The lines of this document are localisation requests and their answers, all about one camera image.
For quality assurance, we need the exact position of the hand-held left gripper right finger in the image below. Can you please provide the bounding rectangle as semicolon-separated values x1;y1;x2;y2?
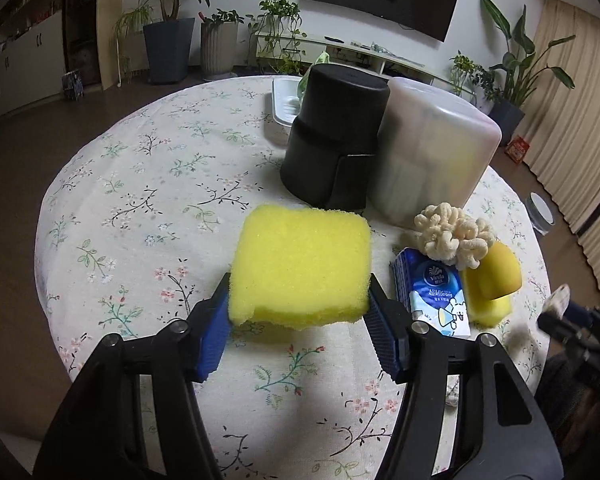
362;272;566;480

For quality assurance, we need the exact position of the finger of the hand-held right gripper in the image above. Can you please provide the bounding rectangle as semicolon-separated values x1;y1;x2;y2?
565;300;600;332
537;310;600;367

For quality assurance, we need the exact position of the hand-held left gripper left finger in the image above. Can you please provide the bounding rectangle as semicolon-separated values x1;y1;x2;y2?
32;272;233;480

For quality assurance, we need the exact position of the white soft puff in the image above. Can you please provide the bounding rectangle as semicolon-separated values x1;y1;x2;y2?
544;285;572;317

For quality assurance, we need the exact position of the blue tissue pack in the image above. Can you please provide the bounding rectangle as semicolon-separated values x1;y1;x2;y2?
390;247;473;338

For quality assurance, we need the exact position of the yellow egg-shaped sponge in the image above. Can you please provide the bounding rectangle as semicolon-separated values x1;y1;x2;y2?
475;241;523;302

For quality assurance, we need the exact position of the large yellow sponge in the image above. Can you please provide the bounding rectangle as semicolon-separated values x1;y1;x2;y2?
228;204;373;332

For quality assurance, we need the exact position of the beige coral-shaped sponge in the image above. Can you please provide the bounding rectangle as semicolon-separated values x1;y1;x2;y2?
412;202;496;271

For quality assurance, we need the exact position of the white plastic tray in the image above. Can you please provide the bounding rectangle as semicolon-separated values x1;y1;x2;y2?
265;77;311;146

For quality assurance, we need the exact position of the grey trash can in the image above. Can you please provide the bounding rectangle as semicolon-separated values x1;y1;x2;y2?
525;192;561;236

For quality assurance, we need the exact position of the floral tablecloth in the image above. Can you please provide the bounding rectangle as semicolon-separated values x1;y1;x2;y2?
34;75;553;480

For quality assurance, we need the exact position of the red box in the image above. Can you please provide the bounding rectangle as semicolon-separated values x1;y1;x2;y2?
505;135;532;164

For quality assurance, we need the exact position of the beige curtain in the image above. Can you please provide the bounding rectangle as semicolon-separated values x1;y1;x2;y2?
510;0;600;273

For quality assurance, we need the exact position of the translucent white plastic container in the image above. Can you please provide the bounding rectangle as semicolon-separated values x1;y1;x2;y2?
367;77;503;226

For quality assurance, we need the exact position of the dark blue round planter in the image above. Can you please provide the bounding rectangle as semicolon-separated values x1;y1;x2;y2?
487;100;526;147

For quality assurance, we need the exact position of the black cylindrical container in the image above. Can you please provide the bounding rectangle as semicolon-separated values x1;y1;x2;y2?
279;63;391;211

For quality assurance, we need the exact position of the bird of paradise plant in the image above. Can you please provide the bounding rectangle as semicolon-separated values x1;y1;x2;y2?
480;0;577;107

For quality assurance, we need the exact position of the small bushy houseplant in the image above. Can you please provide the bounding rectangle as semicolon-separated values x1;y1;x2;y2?
449;51;497;102

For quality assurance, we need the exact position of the white television cabinet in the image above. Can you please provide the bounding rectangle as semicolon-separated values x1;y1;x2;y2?
255;30;476;97

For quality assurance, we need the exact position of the green plastic bag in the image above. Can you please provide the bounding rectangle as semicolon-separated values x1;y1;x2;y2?
299;51;329;97

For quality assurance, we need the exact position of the ribbed grey round planter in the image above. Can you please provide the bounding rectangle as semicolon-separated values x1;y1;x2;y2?
200;20;240;81

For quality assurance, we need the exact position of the dark blue square planter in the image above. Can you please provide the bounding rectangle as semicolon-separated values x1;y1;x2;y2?
143;17;196;85

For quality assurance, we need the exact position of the trailing pothos plant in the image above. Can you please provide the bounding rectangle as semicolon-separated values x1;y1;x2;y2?
246;0;308;77

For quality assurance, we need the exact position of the small green potted plant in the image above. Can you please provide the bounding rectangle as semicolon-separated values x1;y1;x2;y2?
202;8;244;27

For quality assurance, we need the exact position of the spider plant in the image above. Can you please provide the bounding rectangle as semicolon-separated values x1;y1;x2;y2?
111;0;155;43

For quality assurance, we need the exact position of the white wall cabinet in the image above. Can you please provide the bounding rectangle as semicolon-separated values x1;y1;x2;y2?
0;0;101;118

